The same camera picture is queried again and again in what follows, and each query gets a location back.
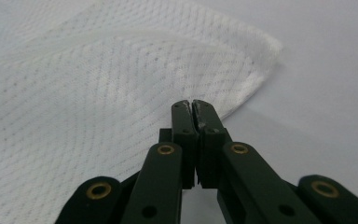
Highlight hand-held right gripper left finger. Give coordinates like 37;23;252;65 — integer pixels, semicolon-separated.
158;99;200;190

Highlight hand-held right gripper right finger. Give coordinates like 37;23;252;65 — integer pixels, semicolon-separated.
191;99;233;190

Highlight white towel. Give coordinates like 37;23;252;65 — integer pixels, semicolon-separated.
0;0;284;224

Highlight white table cover sheet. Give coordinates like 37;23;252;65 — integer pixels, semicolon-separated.
0;0;358;224

